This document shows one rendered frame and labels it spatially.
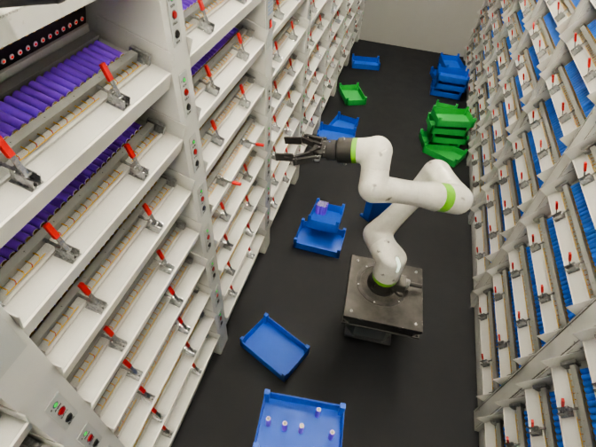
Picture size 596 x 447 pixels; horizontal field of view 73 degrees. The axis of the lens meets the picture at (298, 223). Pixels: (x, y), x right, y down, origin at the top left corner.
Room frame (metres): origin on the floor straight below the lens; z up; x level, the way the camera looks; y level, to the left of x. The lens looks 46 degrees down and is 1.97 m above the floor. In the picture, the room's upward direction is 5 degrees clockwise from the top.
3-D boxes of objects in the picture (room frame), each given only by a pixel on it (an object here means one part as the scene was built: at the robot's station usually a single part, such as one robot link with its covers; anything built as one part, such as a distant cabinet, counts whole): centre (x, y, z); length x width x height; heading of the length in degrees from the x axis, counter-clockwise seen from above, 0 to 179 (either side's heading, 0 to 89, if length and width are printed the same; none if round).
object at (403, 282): (1.17, -0.50, 0.39); 0.26 x 0.15 x 0.06; 81
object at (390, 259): (1.19, -0.44, 0.51); 0.16 x 0.13 x 0.19; 20
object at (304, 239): (1.74, -0.15, 0.04); 0.30 x 0.20 x 0.08; 78
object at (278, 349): (0.97, 0.06, 0.04); 0.30 x 0.20 x 0.08; 55
